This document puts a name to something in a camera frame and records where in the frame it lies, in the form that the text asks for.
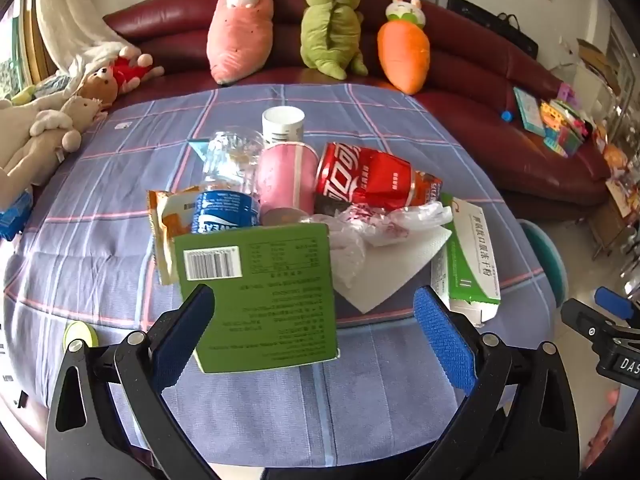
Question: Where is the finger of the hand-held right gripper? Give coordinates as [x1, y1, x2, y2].
[560, 299, 621, 356]
[594, 286, 640, 322]

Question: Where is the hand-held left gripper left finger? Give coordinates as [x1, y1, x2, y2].
[46, 284, 236, 480]

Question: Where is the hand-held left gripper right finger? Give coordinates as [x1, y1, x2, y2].
[405, 285, 583, 480]

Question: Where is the teal trash bin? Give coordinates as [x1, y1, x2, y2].
[517, 219, 569, 311]

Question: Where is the green cardboard box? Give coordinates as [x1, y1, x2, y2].
[172, 223, 341, 374]

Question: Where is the yellow snack packet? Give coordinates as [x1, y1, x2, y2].
[146, 186, 201, 286]

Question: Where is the clear plastic bag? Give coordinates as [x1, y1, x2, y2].
[300, 201, 454, 291]

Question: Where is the orange snack packet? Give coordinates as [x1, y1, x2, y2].
[410, 170, 444, 208]

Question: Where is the wooden side table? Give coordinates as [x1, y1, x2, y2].
[590, 180, 638, 261]

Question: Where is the green white medicine box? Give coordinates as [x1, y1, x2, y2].
[431, 195, 502, 328]

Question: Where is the white paper napkin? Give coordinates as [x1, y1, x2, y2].
[332, 225, 453, 313]

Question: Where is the yellow round tape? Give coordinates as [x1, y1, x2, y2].
[62, 321, 98, 353]

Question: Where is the blue soda can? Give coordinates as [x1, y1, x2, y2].
[192, 190, 262, 235]

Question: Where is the clear plastic bottle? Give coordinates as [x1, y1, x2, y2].
[200, 130, 266, 196]

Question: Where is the red cola can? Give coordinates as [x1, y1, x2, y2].
[315, 142, 416, 211]

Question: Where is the pink paper cup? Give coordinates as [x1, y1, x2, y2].
[257, 141, 319, 226]

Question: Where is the teal picture book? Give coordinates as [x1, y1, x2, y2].
[513, 86, 547, 136]

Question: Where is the purple plaid tablecloth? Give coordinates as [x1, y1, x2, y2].
[2, 82, 558, 466]

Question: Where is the beige bunny plush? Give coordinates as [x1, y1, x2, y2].
[0, 96, 108, 206]

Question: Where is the brown teddy bear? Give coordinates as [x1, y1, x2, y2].
[75, 66, 119, 113]

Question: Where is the dark red leather sofa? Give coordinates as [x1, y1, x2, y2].
[102, 0, 613, 221]

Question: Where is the orange carrot plush toy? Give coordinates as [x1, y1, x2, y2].
[376, 0, 432, 96]

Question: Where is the black bag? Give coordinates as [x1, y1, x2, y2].
[446, 0, 540, 61]

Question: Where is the pink plush toy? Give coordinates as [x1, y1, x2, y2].
[206, 0, 275, 86]

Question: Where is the green plush toy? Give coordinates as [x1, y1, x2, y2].
[300, 0, 369, 81]

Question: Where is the white blanket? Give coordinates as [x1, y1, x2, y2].
[35, 0, 133, 86]

